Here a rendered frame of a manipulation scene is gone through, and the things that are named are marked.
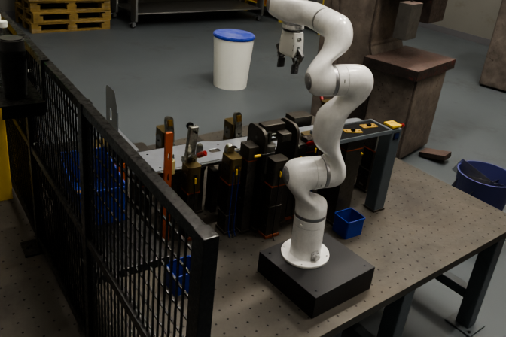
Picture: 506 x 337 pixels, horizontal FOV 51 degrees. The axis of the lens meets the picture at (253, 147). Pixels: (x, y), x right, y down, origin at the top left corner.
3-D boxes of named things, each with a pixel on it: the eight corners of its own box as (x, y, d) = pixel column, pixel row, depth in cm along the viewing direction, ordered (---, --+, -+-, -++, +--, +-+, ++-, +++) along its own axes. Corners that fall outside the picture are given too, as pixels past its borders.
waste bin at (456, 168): (507, 235, 391) (529, 173, 370) (478, 253, 367) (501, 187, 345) (453, 207, 421) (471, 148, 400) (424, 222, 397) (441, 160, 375)
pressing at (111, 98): (108, 161, 221) (107, 83, 206) (118, 173, 212) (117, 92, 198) (107, 161, 220) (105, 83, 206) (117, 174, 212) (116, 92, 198)
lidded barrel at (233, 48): (257, 89, 634) (263, 37, 608) (223, 93, 608) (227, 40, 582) (236, 77, 669) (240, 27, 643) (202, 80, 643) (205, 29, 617)
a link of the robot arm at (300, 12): (291, 34, 177) (262, 13, 202) (335, 35, 182) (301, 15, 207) (295, 6, 173) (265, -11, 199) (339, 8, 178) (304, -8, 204)
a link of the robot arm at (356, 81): (294, 175, 201) (333, 171, 206) (306, 197, 192) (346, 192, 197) (322, 57, 171) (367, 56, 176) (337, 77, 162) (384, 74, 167)
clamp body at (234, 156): (227, 223, 242) (234, 150, 227) (239, 236, 234) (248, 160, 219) (214, 227, 239) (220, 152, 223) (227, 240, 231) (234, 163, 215)
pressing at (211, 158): (353, 116, 302) (354, 113, 301) (382, 131, 285) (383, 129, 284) (117, 156, 228) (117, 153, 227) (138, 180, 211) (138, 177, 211)
